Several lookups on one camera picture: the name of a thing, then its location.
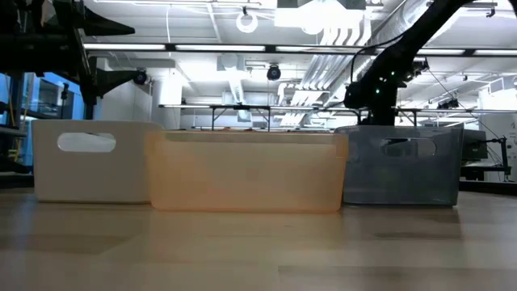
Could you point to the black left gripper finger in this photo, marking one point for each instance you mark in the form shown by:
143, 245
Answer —
105, 26
111, 81

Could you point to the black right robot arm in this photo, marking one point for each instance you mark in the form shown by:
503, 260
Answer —
398, 60

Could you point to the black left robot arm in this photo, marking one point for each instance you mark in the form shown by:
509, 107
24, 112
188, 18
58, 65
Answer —
20, 48

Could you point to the small black window device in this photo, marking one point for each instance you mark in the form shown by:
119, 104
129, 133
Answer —
64, 91

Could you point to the large glass window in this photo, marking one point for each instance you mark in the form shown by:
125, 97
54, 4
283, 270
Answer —
48, 97

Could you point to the black ceiling-mounted device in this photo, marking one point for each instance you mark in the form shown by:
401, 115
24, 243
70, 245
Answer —
420, 66
447, 104

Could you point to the grey translucent plastic basket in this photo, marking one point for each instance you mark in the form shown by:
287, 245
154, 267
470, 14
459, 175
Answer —
404, 182

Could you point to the black monitor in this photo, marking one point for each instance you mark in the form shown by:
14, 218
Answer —
474, 145

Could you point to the white plastic basket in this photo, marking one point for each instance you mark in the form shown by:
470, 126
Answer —
81, 178

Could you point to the overhead LED light bar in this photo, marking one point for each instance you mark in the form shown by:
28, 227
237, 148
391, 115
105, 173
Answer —
218, 47

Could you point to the black monitor stand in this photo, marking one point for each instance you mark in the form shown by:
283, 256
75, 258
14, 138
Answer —
503, 157

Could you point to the orange translucent plastic basket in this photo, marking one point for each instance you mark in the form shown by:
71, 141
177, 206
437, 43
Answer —
242, 174

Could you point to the black round ceiling camera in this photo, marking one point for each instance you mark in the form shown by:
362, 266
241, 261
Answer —
273, 72
142, 77

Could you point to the silver ventilation duct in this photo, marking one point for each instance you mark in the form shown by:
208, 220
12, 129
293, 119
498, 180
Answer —
398, 18

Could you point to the black ceiling rail fixture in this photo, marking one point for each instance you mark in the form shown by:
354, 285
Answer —
480, 4

